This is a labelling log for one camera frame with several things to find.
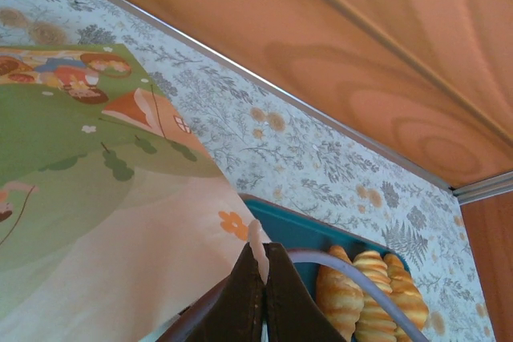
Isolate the ridged pale fake croissant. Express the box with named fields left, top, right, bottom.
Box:
left=351, top=249, right=400, bottom=342

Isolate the long aluminium edge strip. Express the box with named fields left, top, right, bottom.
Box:
left=34, top=0, right=456, bottom=193

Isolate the golden fake croissant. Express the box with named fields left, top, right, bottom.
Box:
left=315, top=244, right=365, bottom=342
left=382, top=252, right=430, bottom=342

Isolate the illustrated white paper bag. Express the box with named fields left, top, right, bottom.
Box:
left=0, top=42, right=277, bottom=342

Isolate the teal plastic tray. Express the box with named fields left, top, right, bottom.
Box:
left=239, top=192, right=412, bottom=342

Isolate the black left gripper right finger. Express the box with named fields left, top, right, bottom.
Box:
left=265, top=241, right=346, bottom=342

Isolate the aluminium frame post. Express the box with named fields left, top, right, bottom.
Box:
left=451, top=171, right=513, bottom=206

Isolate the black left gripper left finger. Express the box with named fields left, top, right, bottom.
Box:
left=184, top=241, right=268, bottom=342

